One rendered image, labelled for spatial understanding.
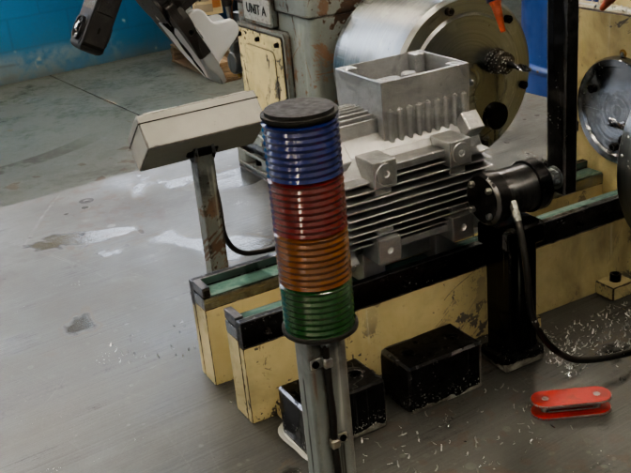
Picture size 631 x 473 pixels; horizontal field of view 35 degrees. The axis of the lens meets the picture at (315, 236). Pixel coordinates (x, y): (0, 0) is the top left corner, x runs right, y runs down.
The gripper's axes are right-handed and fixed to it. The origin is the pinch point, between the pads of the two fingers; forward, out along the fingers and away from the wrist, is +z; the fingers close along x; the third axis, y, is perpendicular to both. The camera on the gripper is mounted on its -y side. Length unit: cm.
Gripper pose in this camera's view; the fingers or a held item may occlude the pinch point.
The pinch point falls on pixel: (211, 77)
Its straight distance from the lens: 111.6
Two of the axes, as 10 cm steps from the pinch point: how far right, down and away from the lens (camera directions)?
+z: 5.1, 6.7, 5.5
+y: 7.2, -6.8, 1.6
